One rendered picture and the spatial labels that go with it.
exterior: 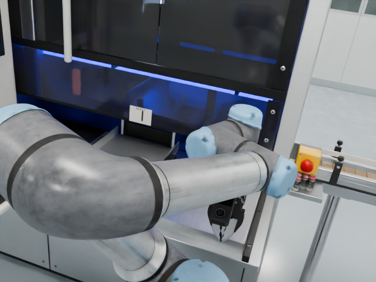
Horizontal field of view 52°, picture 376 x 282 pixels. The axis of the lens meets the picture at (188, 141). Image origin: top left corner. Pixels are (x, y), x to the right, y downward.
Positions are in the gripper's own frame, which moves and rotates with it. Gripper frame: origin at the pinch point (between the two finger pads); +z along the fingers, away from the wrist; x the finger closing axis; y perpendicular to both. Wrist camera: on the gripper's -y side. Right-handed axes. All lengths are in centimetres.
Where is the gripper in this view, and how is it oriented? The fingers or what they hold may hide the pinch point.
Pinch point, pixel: (220, 239)
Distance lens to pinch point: 101.4
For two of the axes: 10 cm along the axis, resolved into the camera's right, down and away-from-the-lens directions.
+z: -1.1, 8.9, 4.4
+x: -9.4, -2.4, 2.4
